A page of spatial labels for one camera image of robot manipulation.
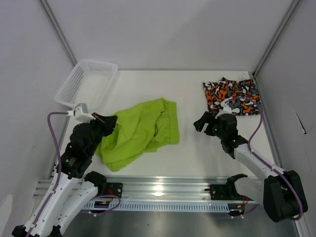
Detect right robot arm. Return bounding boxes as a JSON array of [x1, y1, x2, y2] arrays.
[[193, 112, 308, 222]]

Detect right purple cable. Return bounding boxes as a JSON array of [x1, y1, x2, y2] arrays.
[[226, 96, 305, 221]]

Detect white plastic basket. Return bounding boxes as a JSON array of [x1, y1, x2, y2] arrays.
[[55, 59, 118, 111]]

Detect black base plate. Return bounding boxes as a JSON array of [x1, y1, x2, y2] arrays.
[[105, 183, 123, 198], [204, 184, 252, 201]]

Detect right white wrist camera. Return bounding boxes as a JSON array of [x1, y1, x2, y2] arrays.
[[215, 98, 233, 119]]

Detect aluminium corner post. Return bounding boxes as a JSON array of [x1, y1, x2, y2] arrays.
[[252, 0, 303, 79], [38, 0, 78, 66]]

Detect lime green shorts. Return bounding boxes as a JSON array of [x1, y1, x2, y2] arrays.
[[95, 98, 180, 172]]

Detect left aluminium corner post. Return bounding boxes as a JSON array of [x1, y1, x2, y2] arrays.
[[38, 0, 78, 66]]

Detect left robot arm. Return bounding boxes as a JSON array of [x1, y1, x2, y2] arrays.
[[12, 113, 118, 237]]

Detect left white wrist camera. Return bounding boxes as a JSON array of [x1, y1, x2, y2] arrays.
[[66, 103, 95, 123]]

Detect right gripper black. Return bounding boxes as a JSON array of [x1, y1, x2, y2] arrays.
[[193, 112, 226, 140]]

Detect orange camouflage shorts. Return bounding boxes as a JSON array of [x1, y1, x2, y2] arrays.
[[202, 78, 261, 116]]

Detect right aluminium side rail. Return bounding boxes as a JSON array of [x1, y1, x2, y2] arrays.
[[248, 72, 288, 183]]

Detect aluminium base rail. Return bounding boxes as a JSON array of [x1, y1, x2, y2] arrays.
[[33, 175, 302, 203]]

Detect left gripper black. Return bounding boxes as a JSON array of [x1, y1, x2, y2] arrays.
[[86, 112, 118, 156]]

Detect purple cable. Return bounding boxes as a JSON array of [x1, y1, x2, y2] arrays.
[[226, 96, 305, 221], [24, 111, 121, 237]]

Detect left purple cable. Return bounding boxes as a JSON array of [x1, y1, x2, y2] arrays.
[[24, 111, 121, 237]]

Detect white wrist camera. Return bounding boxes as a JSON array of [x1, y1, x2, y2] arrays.
[[66, 103, 95, 123], [215, 98, 233, 119]]

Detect right aluminium corner post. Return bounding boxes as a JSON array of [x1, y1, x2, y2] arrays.
[[252, 0, 303, 79]]

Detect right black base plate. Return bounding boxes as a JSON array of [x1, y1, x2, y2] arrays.
[[204, 184, 252, 201]]

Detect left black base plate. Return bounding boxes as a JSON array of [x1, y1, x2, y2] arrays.
[[105, 183, 123, 198]]

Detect white slotted cable duct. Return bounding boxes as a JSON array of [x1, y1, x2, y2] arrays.
[[81, 200, 230, 212]]

